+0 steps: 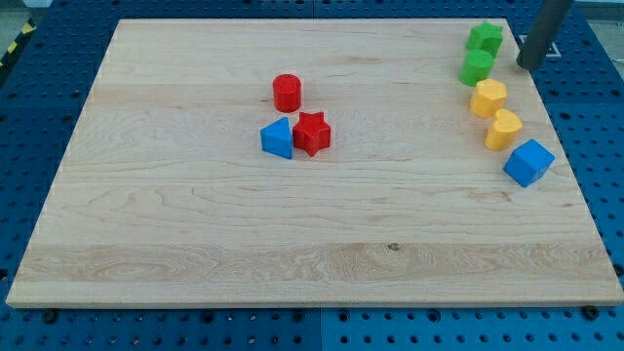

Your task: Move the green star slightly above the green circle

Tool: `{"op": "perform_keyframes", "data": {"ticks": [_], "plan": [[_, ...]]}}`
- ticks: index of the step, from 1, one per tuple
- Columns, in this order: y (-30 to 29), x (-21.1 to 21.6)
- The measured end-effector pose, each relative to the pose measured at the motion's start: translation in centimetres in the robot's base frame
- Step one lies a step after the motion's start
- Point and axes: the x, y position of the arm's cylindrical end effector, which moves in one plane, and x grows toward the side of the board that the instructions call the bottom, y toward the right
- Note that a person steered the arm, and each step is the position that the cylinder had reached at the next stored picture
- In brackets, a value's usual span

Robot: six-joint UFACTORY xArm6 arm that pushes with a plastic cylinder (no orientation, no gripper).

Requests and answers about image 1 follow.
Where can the red star block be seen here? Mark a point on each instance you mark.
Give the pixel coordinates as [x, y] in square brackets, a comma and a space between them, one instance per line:
[312, 133]

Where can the green star block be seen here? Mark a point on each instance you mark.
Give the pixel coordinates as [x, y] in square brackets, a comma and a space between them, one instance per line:
[485, 36]

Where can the blue triangle block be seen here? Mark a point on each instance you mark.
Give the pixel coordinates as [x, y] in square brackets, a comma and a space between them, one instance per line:
[277, 138]

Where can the light wooden board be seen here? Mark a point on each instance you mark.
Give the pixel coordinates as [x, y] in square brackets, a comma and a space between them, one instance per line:
[165, 199]

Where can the red cylinder block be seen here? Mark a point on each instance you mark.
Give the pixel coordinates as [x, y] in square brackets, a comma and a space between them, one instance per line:
[286, 93]

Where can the yellow heart block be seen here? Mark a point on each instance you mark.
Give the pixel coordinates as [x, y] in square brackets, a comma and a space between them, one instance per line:
[503, 130]

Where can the yellow hexagon block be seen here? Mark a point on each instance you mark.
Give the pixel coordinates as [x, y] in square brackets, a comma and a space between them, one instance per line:
[489, 96]

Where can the green cylinder block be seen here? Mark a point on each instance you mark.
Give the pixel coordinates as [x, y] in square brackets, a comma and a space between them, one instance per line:
[475, 67]

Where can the blue cube block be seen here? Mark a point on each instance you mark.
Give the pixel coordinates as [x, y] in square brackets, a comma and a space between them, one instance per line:
[528, 163]

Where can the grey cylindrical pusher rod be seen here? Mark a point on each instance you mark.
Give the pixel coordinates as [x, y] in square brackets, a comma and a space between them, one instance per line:
[542, 33]

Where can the black bolt front left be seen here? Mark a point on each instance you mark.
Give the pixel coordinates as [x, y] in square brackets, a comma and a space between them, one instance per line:
[49, 316]

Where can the black bolt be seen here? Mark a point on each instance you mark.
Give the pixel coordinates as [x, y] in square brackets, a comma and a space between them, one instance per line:
[590, 312]
[49, 316]

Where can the black bolt front right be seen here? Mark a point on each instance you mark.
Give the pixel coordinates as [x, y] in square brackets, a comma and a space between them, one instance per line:
[590, 312]

